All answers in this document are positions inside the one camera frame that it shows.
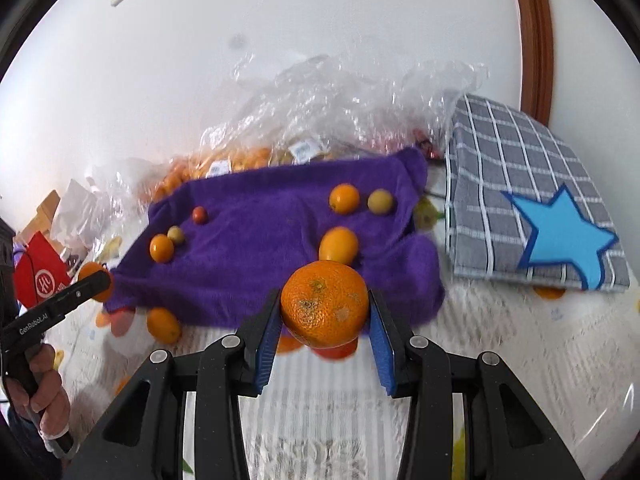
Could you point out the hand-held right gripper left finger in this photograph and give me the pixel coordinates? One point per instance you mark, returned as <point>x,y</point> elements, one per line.
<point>267,345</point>

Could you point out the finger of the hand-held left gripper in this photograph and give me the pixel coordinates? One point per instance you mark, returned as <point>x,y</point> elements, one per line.
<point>82,287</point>

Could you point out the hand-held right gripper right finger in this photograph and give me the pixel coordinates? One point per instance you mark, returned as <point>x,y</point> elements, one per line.
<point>382,345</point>

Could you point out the large orange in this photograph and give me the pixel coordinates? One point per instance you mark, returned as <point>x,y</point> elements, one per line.
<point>325,300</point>
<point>90,268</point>

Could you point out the small round orange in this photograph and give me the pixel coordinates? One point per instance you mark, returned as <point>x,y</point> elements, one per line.
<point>161,248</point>
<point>345,198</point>

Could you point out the small yellow-green fruit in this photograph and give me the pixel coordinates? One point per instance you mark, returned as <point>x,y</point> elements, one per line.
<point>175,234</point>

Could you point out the oval orange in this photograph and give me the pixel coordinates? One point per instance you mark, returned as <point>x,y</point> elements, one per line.
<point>339,246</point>
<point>163,325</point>

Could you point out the small red fruit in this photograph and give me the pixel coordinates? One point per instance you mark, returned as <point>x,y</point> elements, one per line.
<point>200,215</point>

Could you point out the small yellow fruit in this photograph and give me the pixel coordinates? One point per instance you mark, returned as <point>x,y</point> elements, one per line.
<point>381,201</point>

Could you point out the person's left hand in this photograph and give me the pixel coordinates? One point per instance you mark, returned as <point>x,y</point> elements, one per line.
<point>52,400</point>

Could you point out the red paper bag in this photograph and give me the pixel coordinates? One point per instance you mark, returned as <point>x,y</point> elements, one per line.
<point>42,270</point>

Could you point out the fruit printed tablecloth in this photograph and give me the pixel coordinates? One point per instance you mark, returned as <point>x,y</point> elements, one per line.
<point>325,410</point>

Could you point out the purple towel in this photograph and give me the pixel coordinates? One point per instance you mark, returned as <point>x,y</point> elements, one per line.
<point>260,250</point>

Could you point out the crumpled clear plastic bag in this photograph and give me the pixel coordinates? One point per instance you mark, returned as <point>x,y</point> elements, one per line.
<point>120,185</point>

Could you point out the dark blue clothing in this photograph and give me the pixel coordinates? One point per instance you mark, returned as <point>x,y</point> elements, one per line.
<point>20,452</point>

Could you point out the clear plastic bag of oranges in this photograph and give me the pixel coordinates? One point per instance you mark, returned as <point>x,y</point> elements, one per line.
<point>225,160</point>

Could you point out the grey checked cloth blue star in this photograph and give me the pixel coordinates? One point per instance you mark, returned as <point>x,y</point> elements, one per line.
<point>500,160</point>

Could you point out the clear plastic bag brown fruit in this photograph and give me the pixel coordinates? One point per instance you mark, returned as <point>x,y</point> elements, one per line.
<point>325,110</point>

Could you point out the clear plastic bag red fruit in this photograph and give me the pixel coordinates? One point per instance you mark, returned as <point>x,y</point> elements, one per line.
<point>440,95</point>

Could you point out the brown wooden door frame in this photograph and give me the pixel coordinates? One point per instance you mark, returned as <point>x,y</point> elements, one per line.
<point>535,35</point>

